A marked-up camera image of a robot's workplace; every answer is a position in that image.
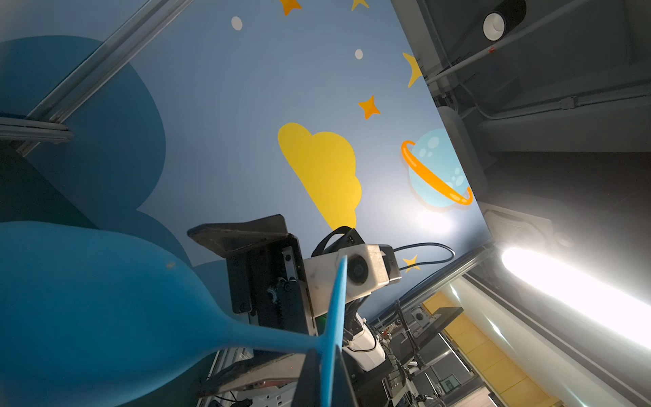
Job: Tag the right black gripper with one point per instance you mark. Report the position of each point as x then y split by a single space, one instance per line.
267 282

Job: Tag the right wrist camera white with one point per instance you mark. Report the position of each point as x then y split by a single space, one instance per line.
370 267

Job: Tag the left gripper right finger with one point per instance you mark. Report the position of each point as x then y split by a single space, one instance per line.
342 390

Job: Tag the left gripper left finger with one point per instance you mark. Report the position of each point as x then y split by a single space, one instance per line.
307 391

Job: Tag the aluminium frame right post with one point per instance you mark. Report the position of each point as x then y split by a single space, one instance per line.
103 64

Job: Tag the blue wine glass front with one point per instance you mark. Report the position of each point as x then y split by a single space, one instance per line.
99 318

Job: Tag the ceiling light fixture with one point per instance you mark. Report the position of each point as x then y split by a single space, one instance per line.
599 302

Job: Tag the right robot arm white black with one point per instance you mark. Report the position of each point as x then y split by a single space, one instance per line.
359 345

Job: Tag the aluminium frame back bar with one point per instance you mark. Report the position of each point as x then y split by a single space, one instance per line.
13 129

